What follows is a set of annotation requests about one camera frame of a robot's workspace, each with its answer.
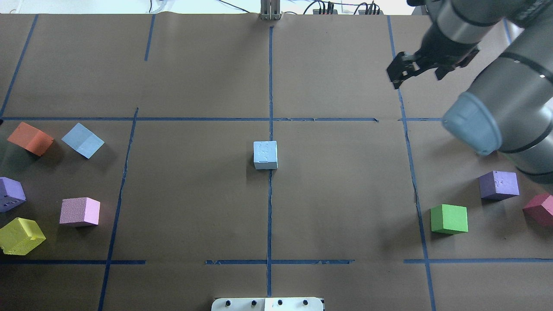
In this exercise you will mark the purple foam block left side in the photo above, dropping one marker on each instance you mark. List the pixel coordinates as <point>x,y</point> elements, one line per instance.
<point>11,194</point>

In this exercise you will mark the pink foam block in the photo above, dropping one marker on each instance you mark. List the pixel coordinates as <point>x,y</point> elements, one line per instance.
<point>79,212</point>

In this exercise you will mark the green foam block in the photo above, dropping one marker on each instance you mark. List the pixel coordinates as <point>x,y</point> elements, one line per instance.
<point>449,219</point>

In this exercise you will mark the yellow foam block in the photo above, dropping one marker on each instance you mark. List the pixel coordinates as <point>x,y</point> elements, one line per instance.
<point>20,236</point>

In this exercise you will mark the purple foam block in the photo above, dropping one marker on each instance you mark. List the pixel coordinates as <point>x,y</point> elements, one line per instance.
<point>11,194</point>
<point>498,185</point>

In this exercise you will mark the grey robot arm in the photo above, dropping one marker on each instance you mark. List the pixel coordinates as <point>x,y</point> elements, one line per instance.
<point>505,107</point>

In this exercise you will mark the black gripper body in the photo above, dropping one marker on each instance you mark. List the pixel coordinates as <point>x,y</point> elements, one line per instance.
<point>437,50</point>

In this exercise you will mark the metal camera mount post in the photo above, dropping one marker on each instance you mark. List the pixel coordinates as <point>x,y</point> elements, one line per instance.
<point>270,10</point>

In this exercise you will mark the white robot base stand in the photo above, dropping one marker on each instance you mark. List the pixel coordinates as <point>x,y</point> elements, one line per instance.
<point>269,304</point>

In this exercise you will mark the purple foam block right side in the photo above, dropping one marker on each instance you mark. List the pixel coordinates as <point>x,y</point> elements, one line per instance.
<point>498,185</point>

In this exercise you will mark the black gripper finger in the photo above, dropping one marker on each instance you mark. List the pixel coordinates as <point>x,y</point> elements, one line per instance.
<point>398,77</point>
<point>404,62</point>

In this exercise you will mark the magenta foam block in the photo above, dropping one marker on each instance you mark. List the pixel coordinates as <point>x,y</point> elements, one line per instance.
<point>540,209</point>

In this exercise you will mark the orange foam block left side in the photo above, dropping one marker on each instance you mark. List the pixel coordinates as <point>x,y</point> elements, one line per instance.
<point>31,139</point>

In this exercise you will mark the light blue foam block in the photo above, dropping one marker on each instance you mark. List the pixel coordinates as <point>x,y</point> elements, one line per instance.
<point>265,155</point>
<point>83,141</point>

